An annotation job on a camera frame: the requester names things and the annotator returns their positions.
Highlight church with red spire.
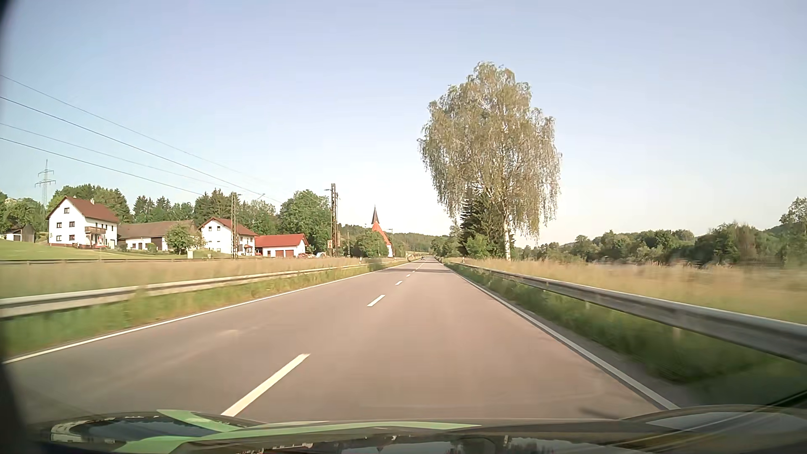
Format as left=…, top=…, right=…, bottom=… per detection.
left=369, top=206, right=395, bottom=258

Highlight wooden utility pole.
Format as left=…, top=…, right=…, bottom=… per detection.
left=324, top=183, right=342, bottom=257
left=228, top=192, right=242, bottom=259

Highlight dark conifer tree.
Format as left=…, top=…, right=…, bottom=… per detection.
left=457, top=189, right=508, bottom=259

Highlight grey asphalt road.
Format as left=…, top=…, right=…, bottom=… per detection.
left=3, top=255, right=701, bottom=425

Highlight tall birch tree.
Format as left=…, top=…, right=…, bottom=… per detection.
left=418, top=61, right=562, bottom=261

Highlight white garage with red roof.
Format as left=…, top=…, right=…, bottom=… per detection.
left=255, top=233, right=310, bottom=259

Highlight white house with red roof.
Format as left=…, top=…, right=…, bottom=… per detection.
left=198, top=217, right=259, bottom=256
left=46, top=196, right=121, bottom=249

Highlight road markings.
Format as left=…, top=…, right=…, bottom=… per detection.
left=3, top=257, right=678, bottom=417

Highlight car's own bonnet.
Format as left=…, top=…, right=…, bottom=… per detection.
left=32, top=404, right=807, bottom=454

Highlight low house with brown roof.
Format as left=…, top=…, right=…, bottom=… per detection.
left=117, top=220, right=201, bottom=253

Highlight row of green trees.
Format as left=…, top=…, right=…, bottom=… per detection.
left=511, top=197, right=807, bottom=267

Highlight grass verge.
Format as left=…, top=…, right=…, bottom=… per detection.
left=0, top=259, right=411, bottom=360
left=444, top=261, right=807, bottom=407

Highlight dry grass field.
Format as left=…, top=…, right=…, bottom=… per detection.
left=451, top=256, right=807, bottom=325
left=0, top=255, right=411, bottom=300

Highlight electricity pylon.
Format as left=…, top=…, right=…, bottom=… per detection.
left=34, top=159, right=56, bottom=209

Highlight green lawn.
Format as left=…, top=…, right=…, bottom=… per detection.
left=0, top=238, right=231, bottom=262

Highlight metal guard rail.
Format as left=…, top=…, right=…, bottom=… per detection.
left=441, top=259, right=807, bottom=365
left=0, top=255, right=417, bottom=319

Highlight overhead wires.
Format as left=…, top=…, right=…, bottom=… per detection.
left=0, top=74, right=285, bottom=206

